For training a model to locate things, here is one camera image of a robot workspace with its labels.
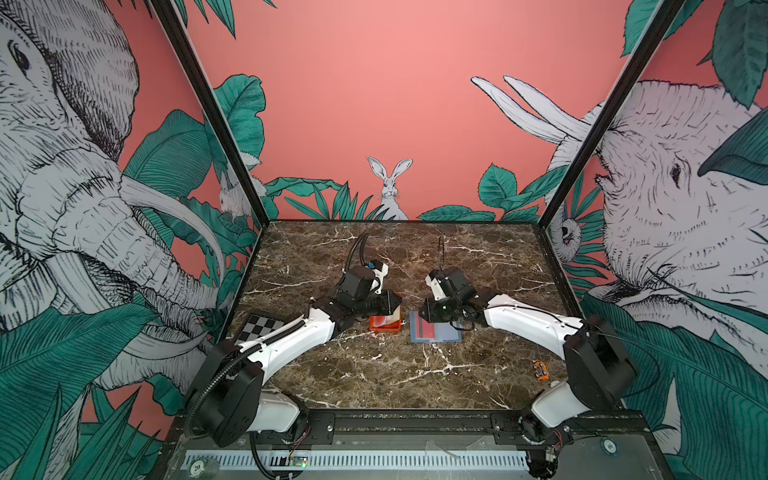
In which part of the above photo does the blue card holder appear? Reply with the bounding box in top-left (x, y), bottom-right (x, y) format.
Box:
top-left (409, 310), bottom-right (462, 344)

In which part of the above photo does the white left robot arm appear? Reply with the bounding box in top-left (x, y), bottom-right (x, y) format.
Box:
top-left (183, 289), bottom-right (402, 447)

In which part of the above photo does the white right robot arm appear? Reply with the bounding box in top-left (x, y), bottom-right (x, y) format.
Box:
top-left (419, 292), bottom-right (638, 429)

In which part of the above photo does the orange toy car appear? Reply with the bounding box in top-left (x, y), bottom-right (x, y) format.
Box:
top-left (533, 361), bottom-right (550, 381)

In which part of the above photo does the black white checkerboard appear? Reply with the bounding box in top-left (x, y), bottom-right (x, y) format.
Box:
top-left (234, 313), bottom-right (286, 345)

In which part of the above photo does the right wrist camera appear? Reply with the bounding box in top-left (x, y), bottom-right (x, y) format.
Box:
top-left (425, 267), bottom-right (477, 304)

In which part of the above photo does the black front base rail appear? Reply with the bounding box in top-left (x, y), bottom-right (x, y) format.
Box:
top-left (173, 407), bottom-right (601, 448)

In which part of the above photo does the white slotted cable duct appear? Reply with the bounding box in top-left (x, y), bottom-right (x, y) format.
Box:
top-left (181, 450), bottom-right (528, 474)

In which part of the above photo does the black left corner frame post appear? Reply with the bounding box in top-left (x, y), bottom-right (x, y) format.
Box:
top-left (150, 0), bottom-right (270, 228)

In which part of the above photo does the black corner frame post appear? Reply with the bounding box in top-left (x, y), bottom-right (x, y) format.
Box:
top-left (150, 0), bottom-right (270, 228)
top-left (537, 0), bottom-right (685, 230)

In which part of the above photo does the black right corner frame post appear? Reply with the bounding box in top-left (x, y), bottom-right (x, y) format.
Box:
top-left (537, 0), bottom-right (685, 230)

